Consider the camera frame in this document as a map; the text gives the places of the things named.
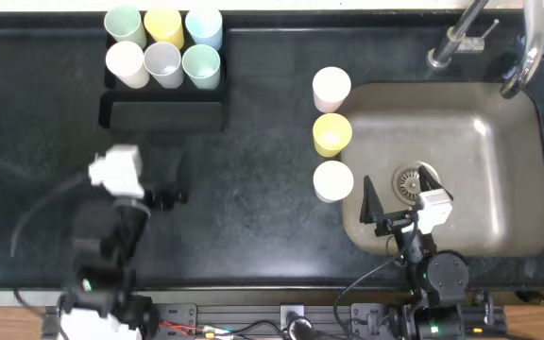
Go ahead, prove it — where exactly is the pink cup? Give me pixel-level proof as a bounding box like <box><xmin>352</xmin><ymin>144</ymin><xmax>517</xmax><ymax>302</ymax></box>
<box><xmin>312</xmin><ymin>66</ymin><xmax>352</xmax><ymax>114</ymax></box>

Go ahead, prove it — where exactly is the steel sink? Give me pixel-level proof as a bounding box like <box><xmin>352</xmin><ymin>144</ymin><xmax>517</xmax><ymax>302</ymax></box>
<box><xmin>340</xmin><ymin>80</ymin><xmax>544</xmax><ymax>259</ymax></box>

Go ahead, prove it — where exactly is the black tray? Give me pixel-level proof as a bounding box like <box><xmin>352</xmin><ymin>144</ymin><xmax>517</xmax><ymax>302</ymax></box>
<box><xmin>97</xmin><ymin>8</ymin><xmax>229</xmax><ymax>134</ymax></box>

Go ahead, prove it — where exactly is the grey cup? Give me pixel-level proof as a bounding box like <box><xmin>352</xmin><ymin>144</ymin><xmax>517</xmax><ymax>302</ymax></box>
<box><xmin>143</xmin><ymin>42</ymin><xmax>185</xmax><ymax>90</ymax></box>

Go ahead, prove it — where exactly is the mounting rail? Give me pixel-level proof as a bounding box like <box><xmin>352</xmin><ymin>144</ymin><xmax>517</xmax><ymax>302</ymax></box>
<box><xmin>154</xmin><ymin>301</ymin><xmax>509</xmax><ymax>340</ymax></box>

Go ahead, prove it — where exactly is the green cup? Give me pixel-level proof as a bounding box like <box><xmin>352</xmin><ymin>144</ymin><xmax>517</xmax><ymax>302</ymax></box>
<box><xmin>181</xmin><ymin>43</ymin><xmax>222</xmax><ymax>91</ymax></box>
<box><xmin>103</xmin><ymin>5</ymin><xmax>148</xmax><ymax>49</ymax></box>

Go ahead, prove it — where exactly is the blue cup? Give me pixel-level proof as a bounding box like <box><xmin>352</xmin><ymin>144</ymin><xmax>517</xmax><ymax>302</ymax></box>
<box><xmin>184</xmin><ymin>7</ymin><xmax>224</xmax><ymax>51</ymax></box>

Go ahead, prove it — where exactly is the steel tap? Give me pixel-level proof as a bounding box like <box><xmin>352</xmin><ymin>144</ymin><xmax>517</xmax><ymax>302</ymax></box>
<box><xmin>425</xmin><ymin>0</ymin><xmax>544</xmax><ymax>100</ymax></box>

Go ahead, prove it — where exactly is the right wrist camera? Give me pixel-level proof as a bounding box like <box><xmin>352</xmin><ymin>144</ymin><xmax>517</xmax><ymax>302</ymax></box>
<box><xmin>412</xmin><ymin>187</ymin><xmax>454</xmax><ymax>236</ymax></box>

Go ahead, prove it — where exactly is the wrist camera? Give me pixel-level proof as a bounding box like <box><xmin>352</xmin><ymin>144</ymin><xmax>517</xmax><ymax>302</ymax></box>
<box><xmin>87</xmin><ymin>144</ymin><xmax>145</xmax><ymax>200</ymax></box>
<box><xmin>412</xmin><ymin>187</ymin><xmax>454</xmax><ymax>236</ymax></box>

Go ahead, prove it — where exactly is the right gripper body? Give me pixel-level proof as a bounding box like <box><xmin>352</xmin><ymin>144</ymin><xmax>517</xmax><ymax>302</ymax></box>
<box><xmin>373</xmin><ymin>209</ymin><xmax>418</xmax><ymax>238</ymax></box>

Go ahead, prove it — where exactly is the black cable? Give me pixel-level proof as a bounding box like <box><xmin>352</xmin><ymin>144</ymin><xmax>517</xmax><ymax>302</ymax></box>
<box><xmin>331</xmin><ymin>212</ymin><xmax>420</xmax><ymax>340</ymax></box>
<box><xmin>9</xmin><ymin>172</ymin><xmax>92</xmax><ymax>259</ymax></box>

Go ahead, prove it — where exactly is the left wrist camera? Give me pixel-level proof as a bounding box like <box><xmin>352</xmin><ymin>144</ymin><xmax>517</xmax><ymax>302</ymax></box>
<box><xmin>87</xmin><ymin>144</ymin><xmax>145</xmax><ymax>200</ymax></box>

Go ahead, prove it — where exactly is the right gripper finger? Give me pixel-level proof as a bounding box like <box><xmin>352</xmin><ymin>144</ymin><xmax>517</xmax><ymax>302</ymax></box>
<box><xmin>417</xmin><ymin>164</ymin><xmax>454</xmax><ymax>200</ymax></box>
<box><xmin>359</xmin><ymin>175</ymin><xmax>386</xmax><ymax>225</ymax></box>

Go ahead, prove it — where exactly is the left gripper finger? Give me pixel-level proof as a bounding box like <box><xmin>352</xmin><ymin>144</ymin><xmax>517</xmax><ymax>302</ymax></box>
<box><xmin>156</xmin><ymin>145</ymin><xmax>190</xmax><ymax>212</ymax></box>

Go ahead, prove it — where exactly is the yellow cup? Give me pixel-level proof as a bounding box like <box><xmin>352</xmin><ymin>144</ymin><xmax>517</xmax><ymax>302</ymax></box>
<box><xmin>312</xmin><ymin>112</ymin><xmax>353</xmax><ymax>159</ymax></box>
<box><xmin>143</xmin><ymin>6</ymin><xmax>185</xmax><ymax>50</ymax></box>

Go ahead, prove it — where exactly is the white cup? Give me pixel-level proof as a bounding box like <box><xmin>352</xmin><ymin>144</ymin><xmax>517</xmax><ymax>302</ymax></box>
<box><xmin>105</xmin><ymin>41</ymin><xmax>151</xmax><ymax>90</ymax></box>
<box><xmin>313</xmin><ymin>160</ymin><xmax>355</xmax><ymax>204</ymax></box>

